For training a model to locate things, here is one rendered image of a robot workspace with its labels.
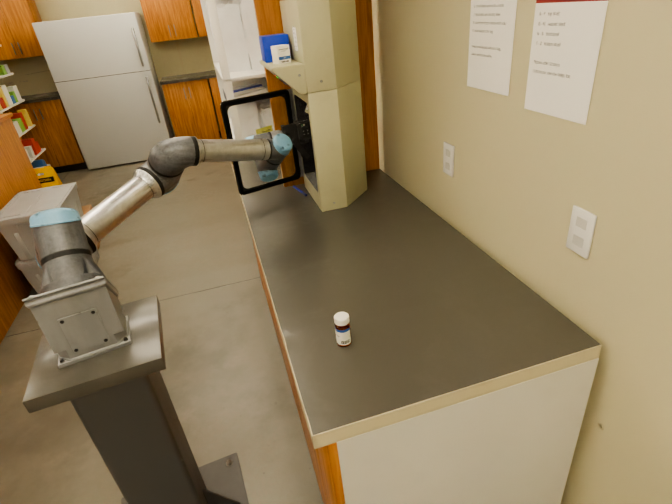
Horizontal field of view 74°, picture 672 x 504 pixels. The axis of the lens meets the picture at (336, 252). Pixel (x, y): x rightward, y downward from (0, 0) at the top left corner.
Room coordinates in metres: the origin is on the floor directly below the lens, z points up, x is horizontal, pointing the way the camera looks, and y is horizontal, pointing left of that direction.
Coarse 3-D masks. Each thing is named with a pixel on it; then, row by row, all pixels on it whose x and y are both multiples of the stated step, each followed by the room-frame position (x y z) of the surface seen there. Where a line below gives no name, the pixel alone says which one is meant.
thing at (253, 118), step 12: (240, 108) 1.86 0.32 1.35; (252, 108) 1.88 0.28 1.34; (264, 108) 1.91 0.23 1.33; (276, 108) 1.93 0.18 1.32; (240, 120) 1.86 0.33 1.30; (252, 120) 1.88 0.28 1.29; (264, 120) 1.90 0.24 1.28; (276, 120) 1.93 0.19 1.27; (240, 132) 1.85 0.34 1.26; (252, 132) 1.88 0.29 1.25; (264, 132) 1.90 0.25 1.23; (288, 156) 1.94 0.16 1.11; (240, 168) 1.84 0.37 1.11; (252, 168) 1.86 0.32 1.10; (288, 168) 1.94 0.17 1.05; (252, 180) 1.86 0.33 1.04
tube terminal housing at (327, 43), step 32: (288, 0) 1.80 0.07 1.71; (320, 0) 1.69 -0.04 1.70; (352, 0) 1.85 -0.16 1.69; (288, 32) 1.88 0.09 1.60; (320, 32) 1.69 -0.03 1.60; (352, 32) 1.83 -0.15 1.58; (320, 64) 1.69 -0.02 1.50; (352, 64) 1.82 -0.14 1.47; (320, 96) 1.68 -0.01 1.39; (352, 96) 1.80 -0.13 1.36; (320, 128) 1.68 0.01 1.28; (352, 128) 1.78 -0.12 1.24; (320, 160) 1.68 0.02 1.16; (352, 160) 1.76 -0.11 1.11; (320, 192) 1.67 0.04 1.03; (352, 192) 1.74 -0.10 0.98
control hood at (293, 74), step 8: (264, 64) 1.82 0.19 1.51; (272, 64) 1.76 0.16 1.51; (280, 64) 1.73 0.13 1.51; (288, 64) 1.71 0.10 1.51; (296, 64) 1.68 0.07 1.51; (272, 72) 1.79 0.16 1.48; (280, 72) 1.65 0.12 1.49; (288, 72) 1.66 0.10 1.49; (296, 72) 1.67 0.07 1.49; (304, 72) 1.67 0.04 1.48; (288, 80) 1.66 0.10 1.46; (296, 80) 1.66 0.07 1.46; (304, 80) 1.67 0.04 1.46; (296, 88) 1.66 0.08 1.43; (304, 88) 1.67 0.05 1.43
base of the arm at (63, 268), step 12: (60, 252) 1.00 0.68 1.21; (72, 252) 1.01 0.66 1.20; (84, 252) 1.03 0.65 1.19; (48, 264) 0.98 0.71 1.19; (60, 264) 0.97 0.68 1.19; (72, 264) 0.98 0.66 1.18; (84, 264) 1.00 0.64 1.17; (96, 264) 1.03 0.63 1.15; (48, 276) 0.96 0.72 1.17; (60, 276) 0.94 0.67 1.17; (72, 276) 0.95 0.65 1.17; (84, 276) 0.96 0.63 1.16; (48, 288) 0.93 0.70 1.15
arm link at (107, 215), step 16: (144, 176) 1.40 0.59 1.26; (160, 176) 1.41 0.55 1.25; (176, 176) 1.43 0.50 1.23; (128, 192) 1.34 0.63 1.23; (144, 192) 1.37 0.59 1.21; (160, 192) 1.41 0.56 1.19; (96, 208) 1.27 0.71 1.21; (112, 208) 1.28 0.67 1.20; (128, 208) 1.31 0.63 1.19; (96, 224) 1.22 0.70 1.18; (112, 224) 1.26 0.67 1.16; (96, 240) 1.21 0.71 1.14
